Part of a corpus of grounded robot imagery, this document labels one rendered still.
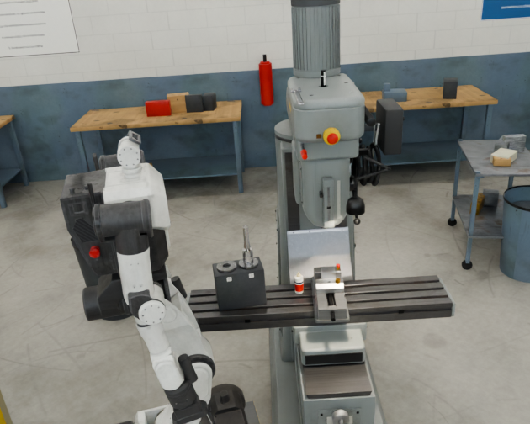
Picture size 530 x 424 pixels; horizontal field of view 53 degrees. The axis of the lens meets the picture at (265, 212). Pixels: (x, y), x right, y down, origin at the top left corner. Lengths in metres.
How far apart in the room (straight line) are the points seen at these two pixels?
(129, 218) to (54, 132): 5.55
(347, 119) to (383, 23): 4.56
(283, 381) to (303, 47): 1.82
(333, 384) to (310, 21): 1.49
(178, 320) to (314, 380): 0.76
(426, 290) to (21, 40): 5.46
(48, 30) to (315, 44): 4.81
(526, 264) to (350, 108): 2.78
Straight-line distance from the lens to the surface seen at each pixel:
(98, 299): 1.80
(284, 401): 3.01
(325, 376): 2.38
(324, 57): 2.24
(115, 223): 1.45
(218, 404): 2.45
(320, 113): 1.90
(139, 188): 1.58
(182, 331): 1.90
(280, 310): 2.41
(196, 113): 5.92
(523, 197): 4.62
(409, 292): 2.55
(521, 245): 4.35
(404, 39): 6.51
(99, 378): 3.68
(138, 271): 1.51
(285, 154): 2.55
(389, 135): 2.42
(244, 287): 2.38
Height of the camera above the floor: 2.34
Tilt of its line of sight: 26 degrees down
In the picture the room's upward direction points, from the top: 4 degrees counter-clockwise
